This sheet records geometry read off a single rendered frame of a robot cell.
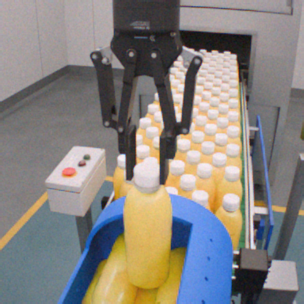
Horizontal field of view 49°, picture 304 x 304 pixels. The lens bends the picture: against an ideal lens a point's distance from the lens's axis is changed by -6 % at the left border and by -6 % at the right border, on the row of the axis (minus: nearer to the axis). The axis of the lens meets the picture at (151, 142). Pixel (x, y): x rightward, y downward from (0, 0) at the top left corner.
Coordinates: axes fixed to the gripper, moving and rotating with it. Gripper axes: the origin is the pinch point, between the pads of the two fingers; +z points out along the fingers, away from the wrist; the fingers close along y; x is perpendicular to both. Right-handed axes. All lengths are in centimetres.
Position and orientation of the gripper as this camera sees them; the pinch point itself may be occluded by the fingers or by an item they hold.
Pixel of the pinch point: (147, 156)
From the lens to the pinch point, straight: 46.2
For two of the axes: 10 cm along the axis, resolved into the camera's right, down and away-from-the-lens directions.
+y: 9.8, 1.0, -1.9
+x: 2.2, -4.6, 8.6
